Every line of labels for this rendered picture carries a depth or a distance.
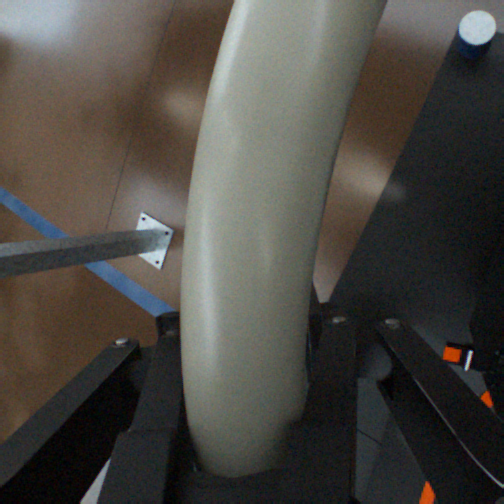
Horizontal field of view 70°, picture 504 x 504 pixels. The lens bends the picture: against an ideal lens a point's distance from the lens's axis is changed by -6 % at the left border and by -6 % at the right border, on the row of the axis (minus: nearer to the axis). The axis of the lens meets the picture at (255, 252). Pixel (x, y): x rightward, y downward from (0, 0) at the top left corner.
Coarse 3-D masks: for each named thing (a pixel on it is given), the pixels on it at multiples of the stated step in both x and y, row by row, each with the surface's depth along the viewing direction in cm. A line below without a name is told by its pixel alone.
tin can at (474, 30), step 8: (472, 16) 98; (480, 16) 97; (488, 16) 96; (464, 24) 99; (472, 24) 98; (480, 24) 97; (488, 24) 96; (464, 32) 100; (472, 32) 99; (480, 32) 98; (488, 32) 97; (464, 40) 100; (472, 40) 99; (480, 40) 98; (488, 40) 97; (464, 48) 105; (472, 48) 102; (480, 48) 102; (488, 48) 105; (464, 56) 111; (472, 56) 108; (480, 56) 108
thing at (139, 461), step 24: (168, 312) 15; (168, 336) 14; (168, 360) 12; (144, 384) 11; (168, 384) 11; (144, 408) 10; (168, 408) 10; (120, 432) 8; (144, 432) 8; (168, 432) 8; (120, 456) 7; (144, 456) 7; (168, 456) 7; (192, 456) 10; (120, 480) 7; (144, 480) 6; (168, 480) 7
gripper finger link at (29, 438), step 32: (128, 352) 13; (96, 384) 11; (32, 416) 10; (64, 416) 10; (96, 416) 11; (128, 416) 13; (0, 448) 8; (32, 448) 8; (64, 448) 9; (96, 448) 11; (0, 480) 7; (32, 480) 8; (64, 480) 9
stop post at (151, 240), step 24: (144, 216) 175; (48, 240) 128; (72, 240) 135; (96, 240) 143; (120, 240) 152; (144, 240) 165; (168, 240) 171; (0, 264) 108; (24, 264) 116; (48, 264) 124; (72, 264) 134
